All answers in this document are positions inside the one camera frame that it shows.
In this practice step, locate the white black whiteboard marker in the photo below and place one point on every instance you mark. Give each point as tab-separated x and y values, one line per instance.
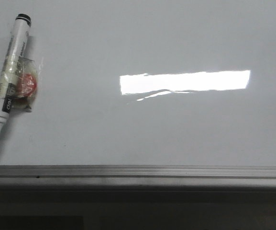
9	73

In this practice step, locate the red magnet in clear tape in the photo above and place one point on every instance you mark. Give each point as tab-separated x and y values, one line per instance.
27	85

